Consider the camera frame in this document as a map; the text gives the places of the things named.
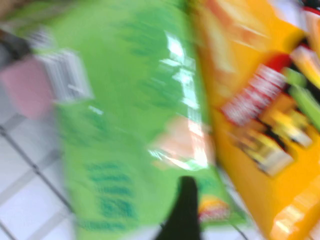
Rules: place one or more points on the large yellow chip bag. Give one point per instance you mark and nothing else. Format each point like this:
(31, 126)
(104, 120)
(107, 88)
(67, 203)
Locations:
(250, 180)

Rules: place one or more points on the pink cube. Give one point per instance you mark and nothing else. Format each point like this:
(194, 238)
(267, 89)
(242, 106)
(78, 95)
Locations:
(27, 87)

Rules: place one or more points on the green chip bag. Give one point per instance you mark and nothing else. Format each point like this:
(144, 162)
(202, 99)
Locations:
(125, 100)

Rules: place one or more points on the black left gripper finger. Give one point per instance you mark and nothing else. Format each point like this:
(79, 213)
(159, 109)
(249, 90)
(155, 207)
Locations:
(185, 215)

